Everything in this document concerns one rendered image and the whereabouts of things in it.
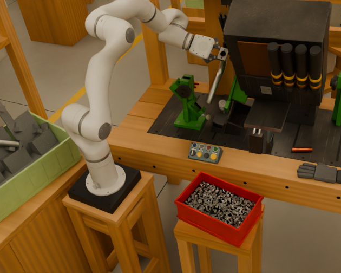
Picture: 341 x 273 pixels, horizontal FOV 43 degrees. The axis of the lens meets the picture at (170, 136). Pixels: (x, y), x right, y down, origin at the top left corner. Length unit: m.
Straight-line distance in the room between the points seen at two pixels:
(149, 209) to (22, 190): 0.63
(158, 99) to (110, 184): 0.74
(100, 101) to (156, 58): 0.90
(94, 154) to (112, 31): 0.53
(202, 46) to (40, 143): 1.00
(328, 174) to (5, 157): 1.57
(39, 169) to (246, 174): 1.01
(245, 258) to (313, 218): 1.19
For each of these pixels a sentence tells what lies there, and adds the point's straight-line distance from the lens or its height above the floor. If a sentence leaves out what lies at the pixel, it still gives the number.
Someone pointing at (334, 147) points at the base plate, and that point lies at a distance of 2.15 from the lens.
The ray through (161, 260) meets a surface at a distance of 2.53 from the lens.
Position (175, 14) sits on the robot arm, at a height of 1.49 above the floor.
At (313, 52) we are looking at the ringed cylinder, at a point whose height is 1.55.
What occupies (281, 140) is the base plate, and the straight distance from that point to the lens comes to 2.16.
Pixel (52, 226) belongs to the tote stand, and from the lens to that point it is 2.34.
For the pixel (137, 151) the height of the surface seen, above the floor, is 0.88.
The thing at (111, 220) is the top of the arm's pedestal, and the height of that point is 0.85.
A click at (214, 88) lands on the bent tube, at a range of 2.15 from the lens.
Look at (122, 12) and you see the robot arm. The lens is 1.79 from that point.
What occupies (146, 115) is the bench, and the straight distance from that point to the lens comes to 2.42.
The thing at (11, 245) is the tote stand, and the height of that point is 0.73.
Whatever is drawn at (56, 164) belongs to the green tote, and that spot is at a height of 0.86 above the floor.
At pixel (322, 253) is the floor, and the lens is 2.85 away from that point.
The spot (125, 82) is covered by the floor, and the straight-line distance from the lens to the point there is 4.47.
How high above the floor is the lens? 2.29
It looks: 39 degrees down
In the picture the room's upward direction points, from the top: 9 degrees counter-clockwise
